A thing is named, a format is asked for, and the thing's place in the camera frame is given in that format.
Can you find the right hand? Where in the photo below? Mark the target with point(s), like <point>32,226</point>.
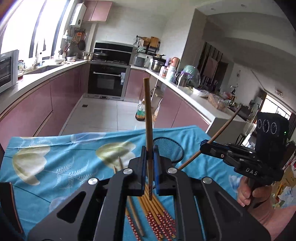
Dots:
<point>257,202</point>

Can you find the black mesh utensil cup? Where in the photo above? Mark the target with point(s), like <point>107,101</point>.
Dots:
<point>170,149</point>

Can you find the pink lower cabinets right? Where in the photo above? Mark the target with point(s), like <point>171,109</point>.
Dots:
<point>172,110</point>

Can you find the white water heater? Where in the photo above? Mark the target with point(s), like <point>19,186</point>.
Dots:
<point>78,15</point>

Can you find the blue floral tablecloth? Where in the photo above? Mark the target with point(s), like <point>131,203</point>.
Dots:
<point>44,171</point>

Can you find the pink wall cabinet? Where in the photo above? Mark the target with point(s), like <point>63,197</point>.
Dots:
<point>97,11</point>

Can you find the pink cabinets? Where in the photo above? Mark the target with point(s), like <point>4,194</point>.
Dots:
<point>40,104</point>
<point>172,110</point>

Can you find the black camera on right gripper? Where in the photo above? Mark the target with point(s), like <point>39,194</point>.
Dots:
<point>271,138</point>

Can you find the pink lower cabinets left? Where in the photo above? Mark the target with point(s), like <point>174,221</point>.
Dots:
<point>40,104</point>

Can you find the black dish rack shelf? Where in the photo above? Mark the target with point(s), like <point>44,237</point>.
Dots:
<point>147,45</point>

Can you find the pink sleeve forearm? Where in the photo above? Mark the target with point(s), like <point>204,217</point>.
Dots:
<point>278,220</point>

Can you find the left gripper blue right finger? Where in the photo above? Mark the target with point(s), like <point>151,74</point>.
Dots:
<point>161,177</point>

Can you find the cooking oil bottle on floor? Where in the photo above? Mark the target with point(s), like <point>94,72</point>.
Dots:
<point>140,113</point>

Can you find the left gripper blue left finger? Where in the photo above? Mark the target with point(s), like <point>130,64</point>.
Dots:
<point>137,178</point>

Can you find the steel pot on counter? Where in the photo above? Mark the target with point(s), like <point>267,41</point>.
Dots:
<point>156,65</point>

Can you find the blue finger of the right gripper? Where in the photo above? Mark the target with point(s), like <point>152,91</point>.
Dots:
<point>207,148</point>

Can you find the teal plastic bag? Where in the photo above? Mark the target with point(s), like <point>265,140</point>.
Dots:
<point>192,74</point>

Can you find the silver microwave oven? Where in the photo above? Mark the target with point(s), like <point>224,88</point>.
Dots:
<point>8,70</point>

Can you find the black built-in oven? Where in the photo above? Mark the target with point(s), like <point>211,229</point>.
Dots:
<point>109,70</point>

